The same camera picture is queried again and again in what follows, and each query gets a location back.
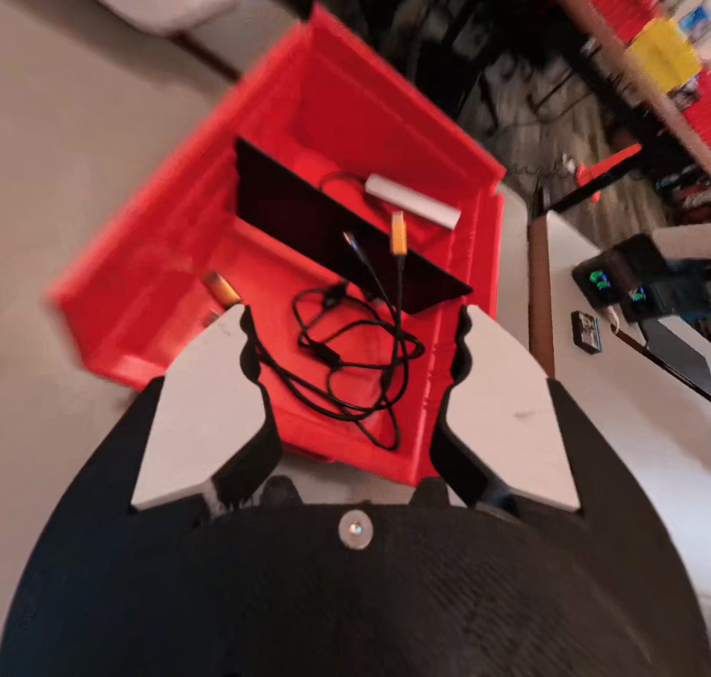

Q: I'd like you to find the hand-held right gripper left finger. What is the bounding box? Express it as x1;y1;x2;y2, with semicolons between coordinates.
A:
129;304;283;517

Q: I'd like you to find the black angled panel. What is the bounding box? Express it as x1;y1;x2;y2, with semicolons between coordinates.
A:
638;315;711;401

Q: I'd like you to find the grey USB hub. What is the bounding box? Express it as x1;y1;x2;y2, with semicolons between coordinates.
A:
318;170;463;231

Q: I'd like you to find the black multi-plug cable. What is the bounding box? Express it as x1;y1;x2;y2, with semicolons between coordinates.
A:
201;210;427;451

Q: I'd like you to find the black bin divider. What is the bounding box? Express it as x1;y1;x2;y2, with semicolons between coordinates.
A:
233;137;474;316

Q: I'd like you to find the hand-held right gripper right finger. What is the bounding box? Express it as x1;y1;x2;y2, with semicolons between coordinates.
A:
429;304;583;516

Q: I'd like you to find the black device with green lights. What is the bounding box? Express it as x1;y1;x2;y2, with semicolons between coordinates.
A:
572;233;711;323

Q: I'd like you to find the yellow storage bin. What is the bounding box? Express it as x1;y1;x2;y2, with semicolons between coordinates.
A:
627;17;702;93

